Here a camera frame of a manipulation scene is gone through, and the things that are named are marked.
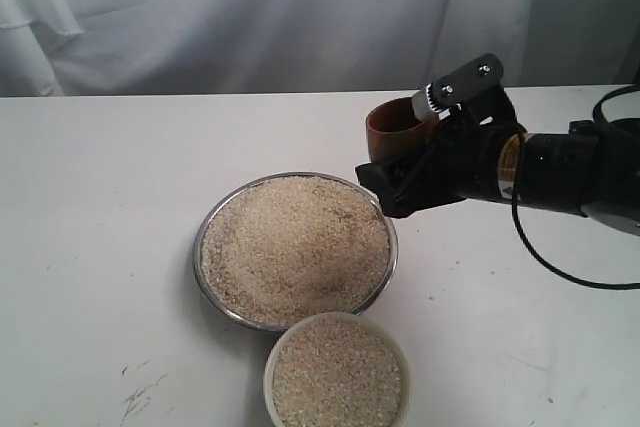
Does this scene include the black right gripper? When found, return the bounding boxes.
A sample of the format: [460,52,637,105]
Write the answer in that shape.
[355,86,520,219]

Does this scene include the brown wooden cup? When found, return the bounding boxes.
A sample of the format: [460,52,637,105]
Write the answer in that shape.
[365,97,440,163]

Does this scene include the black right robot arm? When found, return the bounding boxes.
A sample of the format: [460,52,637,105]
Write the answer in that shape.
[355,87,639,235]

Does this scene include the round steel rice plate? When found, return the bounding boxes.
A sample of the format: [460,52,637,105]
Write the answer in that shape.
[191,172,398,332]

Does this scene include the white ceramic rice bowl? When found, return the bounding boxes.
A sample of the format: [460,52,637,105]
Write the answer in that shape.
[263,312,411,426]

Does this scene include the white backdrop cloth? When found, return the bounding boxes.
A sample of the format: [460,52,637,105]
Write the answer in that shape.
[1,0,639,96]

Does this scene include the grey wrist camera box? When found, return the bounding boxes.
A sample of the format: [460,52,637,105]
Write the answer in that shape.
[411,53,504,121]

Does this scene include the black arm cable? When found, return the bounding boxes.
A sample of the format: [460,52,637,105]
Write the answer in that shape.
[510,84,640,291]

